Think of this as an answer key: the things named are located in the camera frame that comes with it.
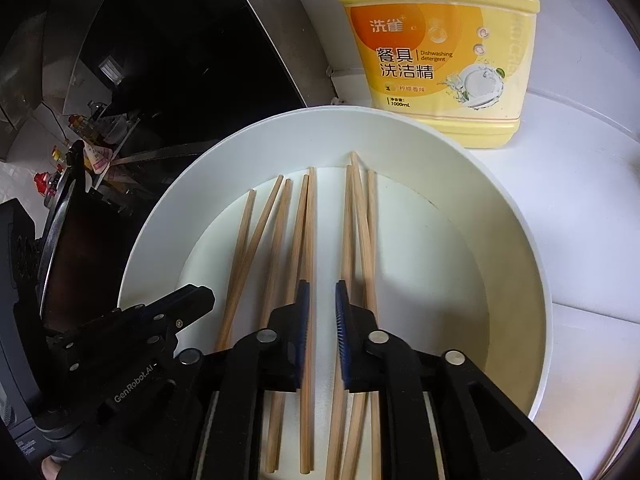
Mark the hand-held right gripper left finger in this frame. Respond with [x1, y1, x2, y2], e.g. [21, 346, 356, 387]
[172, 280, 313, 480]

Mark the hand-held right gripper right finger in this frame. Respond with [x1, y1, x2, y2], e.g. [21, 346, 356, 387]
[333, 280, 581, 480]

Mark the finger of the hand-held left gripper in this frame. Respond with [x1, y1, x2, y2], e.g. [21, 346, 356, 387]
[46, 310, 181, 379]
[117, 283, 217, 334]

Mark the wooden chopstick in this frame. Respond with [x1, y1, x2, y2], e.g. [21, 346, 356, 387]
[298, 167, 318, 476]

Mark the bunch of wooden chopsticks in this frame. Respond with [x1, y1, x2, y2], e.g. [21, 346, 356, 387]
[215, 151, 384, 480]

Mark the white bowl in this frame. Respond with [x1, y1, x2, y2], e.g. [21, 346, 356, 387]
[118, 105, 556, 480]

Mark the dark kitchen appliance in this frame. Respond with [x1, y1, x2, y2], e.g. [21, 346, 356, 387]
[0, 199, 47, 442]

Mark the dark wok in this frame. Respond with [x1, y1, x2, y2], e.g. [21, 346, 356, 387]
[37, 139, 132, 332]

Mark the cluster of condiment bottles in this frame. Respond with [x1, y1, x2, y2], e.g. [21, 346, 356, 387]
[29, 104, 132, 197]

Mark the yellow detergent bottle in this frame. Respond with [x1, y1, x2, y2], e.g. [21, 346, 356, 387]
[327, 0, 543, 150]

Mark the white cutting board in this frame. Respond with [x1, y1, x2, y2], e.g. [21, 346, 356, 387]
[529, 302, 640, 467]

